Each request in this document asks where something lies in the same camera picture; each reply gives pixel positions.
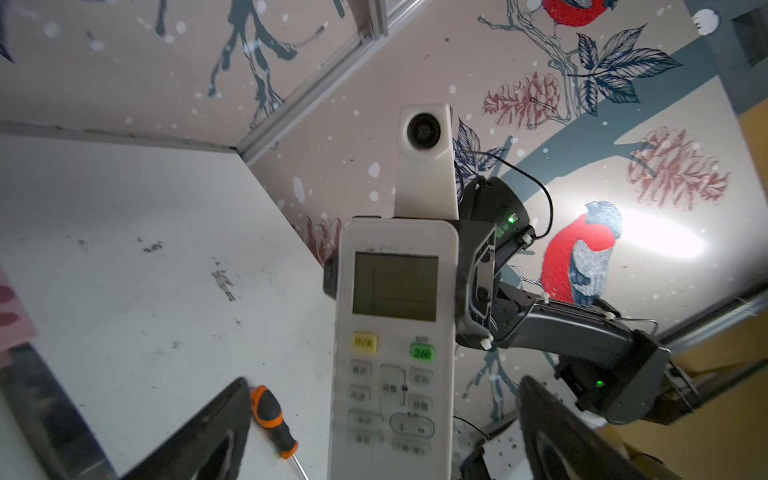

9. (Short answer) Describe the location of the white remote control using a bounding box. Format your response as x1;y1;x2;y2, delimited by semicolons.
328;218;459;479

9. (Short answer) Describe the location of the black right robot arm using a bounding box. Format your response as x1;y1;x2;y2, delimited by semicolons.
323;178;718;439

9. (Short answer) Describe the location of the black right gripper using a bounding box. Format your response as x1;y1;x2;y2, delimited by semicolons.
322;218;499;352

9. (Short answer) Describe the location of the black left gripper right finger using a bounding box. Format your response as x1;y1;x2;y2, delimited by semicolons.
517;376;679;480

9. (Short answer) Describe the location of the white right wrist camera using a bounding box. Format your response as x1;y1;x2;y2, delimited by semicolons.
393;103;459;221

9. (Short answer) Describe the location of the orange black screwdriver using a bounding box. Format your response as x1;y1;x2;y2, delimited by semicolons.
250;385;308;480

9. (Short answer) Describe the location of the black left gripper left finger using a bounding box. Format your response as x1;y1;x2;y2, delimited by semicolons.
124;377;251;479

